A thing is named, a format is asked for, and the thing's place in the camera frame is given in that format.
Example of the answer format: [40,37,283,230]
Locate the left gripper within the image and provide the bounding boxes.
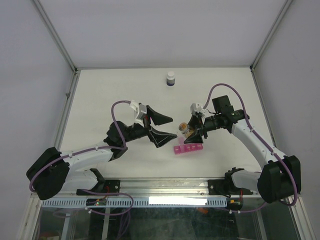
[121,105,177,147]

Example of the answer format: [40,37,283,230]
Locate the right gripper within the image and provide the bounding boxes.
[182,113,222,144]

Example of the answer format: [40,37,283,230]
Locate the clear bottle yellow pills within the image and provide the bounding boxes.
[178,122,195,138]

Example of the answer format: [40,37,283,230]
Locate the pink weekly pill organizer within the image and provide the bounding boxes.
[173,136,203,155]

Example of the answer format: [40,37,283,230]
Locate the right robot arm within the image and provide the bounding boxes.
[184,95,301,204]

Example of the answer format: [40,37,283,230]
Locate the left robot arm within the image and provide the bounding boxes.
[26,103,178,200]

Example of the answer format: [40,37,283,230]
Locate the white cap dark bottle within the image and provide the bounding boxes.
[166,71,176,87]

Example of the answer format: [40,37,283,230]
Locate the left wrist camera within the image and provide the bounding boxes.
[129,100,147,126]

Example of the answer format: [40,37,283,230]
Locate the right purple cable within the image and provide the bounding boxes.
[203,83,300,207]

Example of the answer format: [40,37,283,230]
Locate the aluminium mounting rail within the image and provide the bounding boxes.
[32,176,271,201]

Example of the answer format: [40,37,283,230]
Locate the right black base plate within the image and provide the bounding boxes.
[207,179,231,198]

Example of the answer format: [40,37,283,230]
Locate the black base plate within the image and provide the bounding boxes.
[207,179,231,198]
[76,179,121,197]

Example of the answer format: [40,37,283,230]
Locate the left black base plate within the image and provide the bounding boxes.
[76,179,121,197]

